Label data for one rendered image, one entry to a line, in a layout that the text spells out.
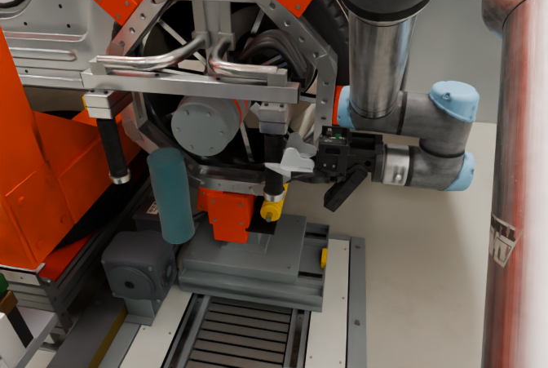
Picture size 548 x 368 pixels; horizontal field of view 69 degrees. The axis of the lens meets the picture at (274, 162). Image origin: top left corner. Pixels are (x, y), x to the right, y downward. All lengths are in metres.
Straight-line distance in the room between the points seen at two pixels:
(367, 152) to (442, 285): 1.10
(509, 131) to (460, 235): 1.73
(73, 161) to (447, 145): 0.91
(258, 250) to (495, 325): 1.21
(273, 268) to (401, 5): 1.10
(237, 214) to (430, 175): 0.59
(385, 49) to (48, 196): 0.86
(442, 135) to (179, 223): 0.68
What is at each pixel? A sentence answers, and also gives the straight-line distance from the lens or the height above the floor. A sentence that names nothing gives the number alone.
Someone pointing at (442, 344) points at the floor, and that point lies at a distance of 1.59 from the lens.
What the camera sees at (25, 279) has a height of 0.37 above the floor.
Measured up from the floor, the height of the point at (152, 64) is 1.00.
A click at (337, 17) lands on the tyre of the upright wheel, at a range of 0.96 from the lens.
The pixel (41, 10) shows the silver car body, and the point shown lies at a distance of 1.43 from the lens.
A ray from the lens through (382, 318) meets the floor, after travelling 1.59.
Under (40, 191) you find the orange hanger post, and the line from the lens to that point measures 1.08.
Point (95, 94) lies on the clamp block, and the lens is 0.84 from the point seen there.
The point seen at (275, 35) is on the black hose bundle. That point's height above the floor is 1.04.
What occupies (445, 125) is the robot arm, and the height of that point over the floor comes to 0.96.
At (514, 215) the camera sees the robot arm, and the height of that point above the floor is 1.11.
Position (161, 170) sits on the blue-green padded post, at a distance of 0.98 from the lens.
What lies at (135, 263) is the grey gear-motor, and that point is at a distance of 1.23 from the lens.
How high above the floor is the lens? 1.26
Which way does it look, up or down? 33 degrees down
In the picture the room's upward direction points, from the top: straight up
